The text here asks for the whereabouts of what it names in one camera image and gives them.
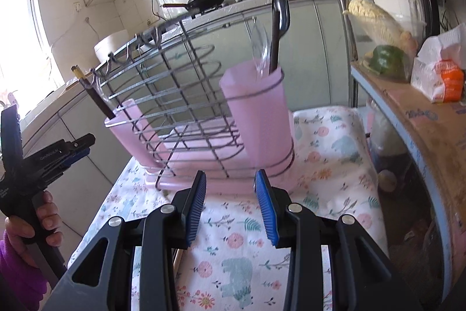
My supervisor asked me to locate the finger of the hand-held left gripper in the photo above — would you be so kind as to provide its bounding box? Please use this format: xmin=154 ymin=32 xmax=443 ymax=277
xmin=22 ymin=133 xmax=96 ymax=166
xmin=36 ymin=150 xmax=91 ymax=188

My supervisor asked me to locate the window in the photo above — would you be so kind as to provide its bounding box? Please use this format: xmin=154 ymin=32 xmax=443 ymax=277
xmin=0 ymin=0 xmax=64 ymax=104

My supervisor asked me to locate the clear bag of vegetables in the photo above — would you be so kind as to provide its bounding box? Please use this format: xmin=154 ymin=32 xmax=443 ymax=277
xmin=344 ymin=10 xmax=426 ymax=82

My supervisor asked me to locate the pink plastic utensil cup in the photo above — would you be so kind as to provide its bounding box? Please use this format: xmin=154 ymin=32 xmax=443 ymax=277
xmin=105 ymin=98 xmax=172 ymax=166
xmin=218 ymin=64 xmax=295 ymax=180

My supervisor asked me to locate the white rice cooker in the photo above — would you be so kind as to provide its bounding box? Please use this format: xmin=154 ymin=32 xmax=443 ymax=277
xmin=94 ymin=29 xmax=130 ymax=67

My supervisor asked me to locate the pink plastic drip tray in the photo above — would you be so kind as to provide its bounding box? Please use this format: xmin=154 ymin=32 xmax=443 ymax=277
xmin=144 ymin=122 xmax=292 ymax=197

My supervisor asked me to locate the metal wire utensil rack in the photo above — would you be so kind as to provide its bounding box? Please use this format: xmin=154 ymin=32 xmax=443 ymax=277
xmin=83 ymin=17 xmax=295 ymax=193

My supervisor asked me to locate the black power cable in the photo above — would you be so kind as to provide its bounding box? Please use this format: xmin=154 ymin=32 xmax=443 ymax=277
xmin=146 ymin=0 xmax=172 ymax=22

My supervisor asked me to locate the clear plastic spoon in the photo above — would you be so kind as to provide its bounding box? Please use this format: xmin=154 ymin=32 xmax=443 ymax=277
xmin=249 ymin=20 xmax=272 ymax=82

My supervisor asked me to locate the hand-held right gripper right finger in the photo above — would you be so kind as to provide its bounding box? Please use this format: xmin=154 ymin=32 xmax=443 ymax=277
xmin=254 ymin=169 xmax=425 ymax=311

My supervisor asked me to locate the napa cabbage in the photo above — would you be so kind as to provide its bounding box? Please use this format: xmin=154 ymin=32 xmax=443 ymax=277
xmin=347 ymin=0 xmax=405 ymax=45

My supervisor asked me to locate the gas stove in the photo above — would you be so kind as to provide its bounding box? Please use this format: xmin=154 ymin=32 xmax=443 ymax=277
xmin=187 ymin=0 xmax=277 ymax=18

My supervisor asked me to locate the orange tissue pack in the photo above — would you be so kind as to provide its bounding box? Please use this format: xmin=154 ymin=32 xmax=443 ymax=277
xmin=411 ymin=23 xmax=466 ymax=104

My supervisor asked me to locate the round pale onion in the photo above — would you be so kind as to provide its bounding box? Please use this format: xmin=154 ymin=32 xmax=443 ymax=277
xmin=378 ymin=170 xmax=397 ymax=192

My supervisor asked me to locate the green bell pepper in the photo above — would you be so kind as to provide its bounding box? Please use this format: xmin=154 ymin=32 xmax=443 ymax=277
xmin=366 ymin=45 xmax=410 ymax=80

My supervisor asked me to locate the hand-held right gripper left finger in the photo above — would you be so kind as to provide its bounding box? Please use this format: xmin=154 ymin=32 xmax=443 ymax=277
xmin=40 ymin=170 xmax=207 ymax=311

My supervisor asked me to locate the cardboard shelf liner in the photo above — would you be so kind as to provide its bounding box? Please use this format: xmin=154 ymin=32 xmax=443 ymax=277
xmin=359 ymin=63 xmax=466 ymax=297

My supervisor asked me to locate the brown gold-tipped chopstick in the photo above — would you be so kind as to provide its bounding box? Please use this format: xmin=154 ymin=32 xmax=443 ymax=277
xmin=75 ymin=68 xmax=117 ymax=119
xmin=72 ymin=66 xmax=114 ymax=117

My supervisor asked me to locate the person's left hand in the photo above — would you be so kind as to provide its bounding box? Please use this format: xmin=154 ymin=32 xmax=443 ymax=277
xmin=3 ymin=190 xmax=63 ymax=270

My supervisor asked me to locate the metal shelf rack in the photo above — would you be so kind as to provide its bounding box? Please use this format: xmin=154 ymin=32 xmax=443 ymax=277
xmin=315 ymin=0 xmax=466 ymax=311

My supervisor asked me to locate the floral printed cloth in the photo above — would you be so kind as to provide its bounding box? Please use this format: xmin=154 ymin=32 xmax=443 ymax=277
xmin=67 ymin=106 xmax=386 ymax=311

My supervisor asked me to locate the clear plastic bottle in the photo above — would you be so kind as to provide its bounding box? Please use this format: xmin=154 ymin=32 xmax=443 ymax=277
xmin=368 ymin=98 xmax=408 ymax=159

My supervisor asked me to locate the black plastic spoon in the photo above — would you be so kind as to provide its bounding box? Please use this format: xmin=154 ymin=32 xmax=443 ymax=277
xmin=267 ymin=0 xmax=291 ymax=75

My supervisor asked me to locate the black blender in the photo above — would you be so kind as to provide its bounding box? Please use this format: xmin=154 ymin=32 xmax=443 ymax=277
xmin=403 ymin=0 xmax=446 ymax=38

